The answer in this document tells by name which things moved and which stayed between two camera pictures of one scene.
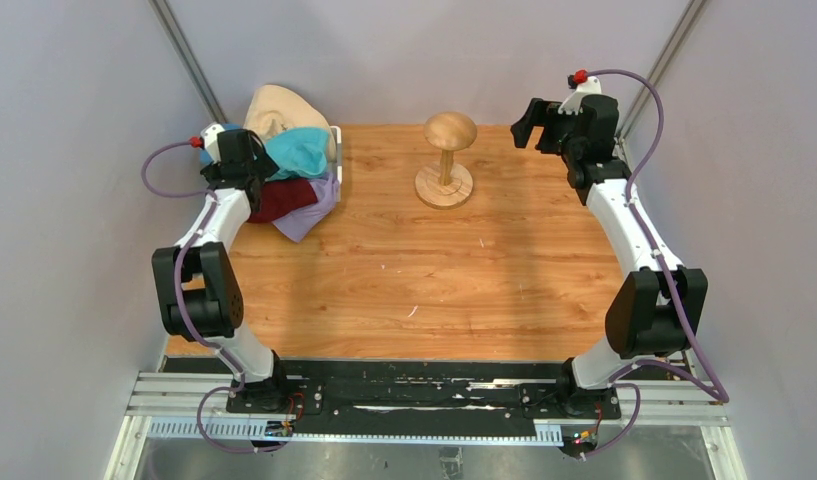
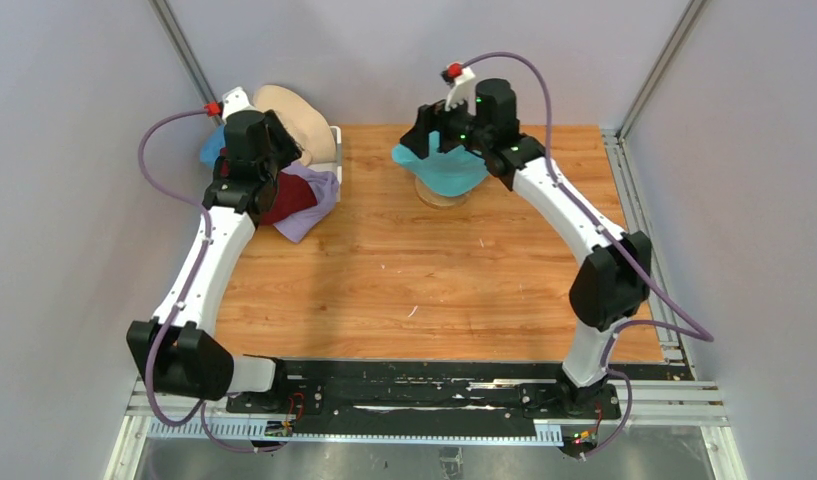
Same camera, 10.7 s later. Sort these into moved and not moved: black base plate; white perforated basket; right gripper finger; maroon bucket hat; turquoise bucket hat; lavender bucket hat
Moved: turquoise bucket hat; right gripper finger
Not moved: black base plate; maroon bucket hat; white perforated basket; lavender bucket hat
